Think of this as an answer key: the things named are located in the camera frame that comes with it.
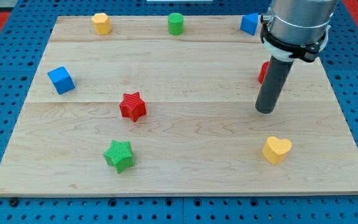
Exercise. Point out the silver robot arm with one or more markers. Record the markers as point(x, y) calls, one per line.
point(294, 29)

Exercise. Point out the red star block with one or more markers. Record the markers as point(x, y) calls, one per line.
point(132, 106)

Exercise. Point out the green star block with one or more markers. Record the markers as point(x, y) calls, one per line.
point(119, 155)

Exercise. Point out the wooden board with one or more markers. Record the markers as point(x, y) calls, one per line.
point(201, 136)

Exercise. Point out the green cylinder block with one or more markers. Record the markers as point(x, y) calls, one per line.
point(175, 23)

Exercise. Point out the red block behind rod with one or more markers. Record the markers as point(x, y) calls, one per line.
point(263, 71)

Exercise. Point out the yellow heart block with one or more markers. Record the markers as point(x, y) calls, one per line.
point(275, 150)

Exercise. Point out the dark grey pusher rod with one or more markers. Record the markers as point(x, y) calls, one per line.
point(272, 85)

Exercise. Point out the blue block at back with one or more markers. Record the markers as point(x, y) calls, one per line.
point(249, 23)

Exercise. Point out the yellow hexagon block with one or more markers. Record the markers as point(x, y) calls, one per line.
point(101, 23)

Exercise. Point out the blue cube block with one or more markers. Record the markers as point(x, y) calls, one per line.
point(61, 80)

